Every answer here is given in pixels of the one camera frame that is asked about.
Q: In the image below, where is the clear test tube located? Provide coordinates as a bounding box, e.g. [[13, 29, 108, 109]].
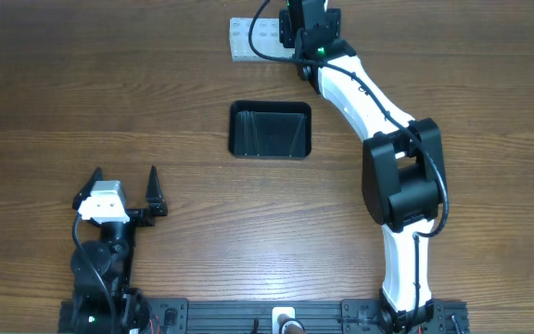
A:
[[249, 110, 262, 157], [289, 113, 309, 157], [240, 109, 251, 157]]

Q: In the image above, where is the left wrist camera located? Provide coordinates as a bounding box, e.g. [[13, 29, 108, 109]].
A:
[[77, 179, 131, 225]]

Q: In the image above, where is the white test tube rack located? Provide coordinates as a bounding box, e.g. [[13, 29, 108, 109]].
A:
[[229, 17, 296, 63]]

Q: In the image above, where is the black tray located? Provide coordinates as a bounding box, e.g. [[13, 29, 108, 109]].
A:
[[227, 99, 313, 161]]

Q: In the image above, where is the mounting rail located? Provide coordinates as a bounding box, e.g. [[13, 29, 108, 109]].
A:
[[60, 297, 471, 334]]

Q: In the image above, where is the black cable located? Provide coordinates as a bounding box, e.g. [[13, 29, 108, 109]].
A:
[[247, 0, 450, 240], [70, 212, 119, 334]]

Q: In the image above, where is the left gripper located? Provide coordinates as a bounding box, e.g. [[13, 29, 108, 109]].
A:
[[71, 165, 169, 228]]

